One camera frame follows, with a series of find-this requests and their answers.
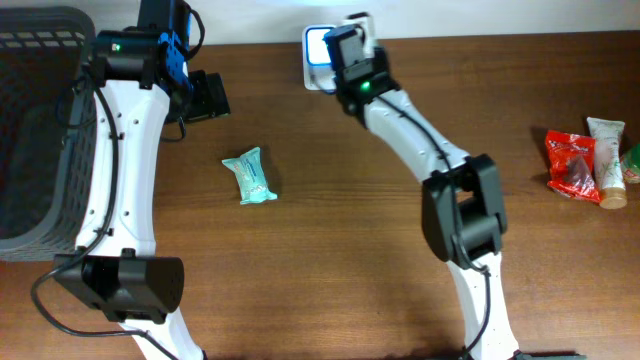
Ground green lid jar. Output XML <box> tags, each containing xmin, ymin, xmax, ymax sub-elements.
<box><xmin>620</xmin><ymin>144</ymin><xmax>640</xmax><ymax>184</ymax></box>

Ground white leaf-print cream tube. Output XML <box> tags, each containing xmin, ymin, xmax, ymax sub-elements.
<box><xmin>587</xmin><ymin>117</ymin><xmax>627</xmax><ymax>210</ymax></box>

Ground red candy bag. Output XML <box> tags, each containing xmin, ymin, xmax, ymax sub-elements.
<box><xmin>545</xmin><ymin>130</ymin><xmax>601</xmax><ymax>204</ymax></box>

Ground grey plastic mesh basket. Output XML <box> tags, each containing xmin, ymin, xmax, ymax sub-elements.
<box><xmin>1</xmin><ymin>6</ymin><xmax>96</xmax><ymax>262</ymax></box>

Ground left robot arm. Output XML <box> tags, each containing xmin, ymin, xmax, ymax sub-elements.
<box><xmin>51</xmin><ymin>1</ymin><xmax>230</xmax><ymax>359</ymax></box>

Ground teal wet wipes pack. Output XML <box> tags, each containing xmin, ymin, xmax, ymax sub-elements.
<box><xmin>222</xmin><ymin>147</ymin><xmax>278</xmax><ymax>205</ymax></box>

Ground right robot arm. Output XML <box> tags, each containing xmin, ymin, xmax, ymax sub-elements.
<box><xmin>323</xmin><ymin>24</ymin><xmax>521</xmax><ymax>359</ymax></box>

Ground white barcode scanner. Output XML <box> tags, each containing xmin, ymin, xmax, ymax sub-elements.
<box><xmin>302</xmin><ymin>24</ymin><xmax>336</xmax><ymax>93</ymax></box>

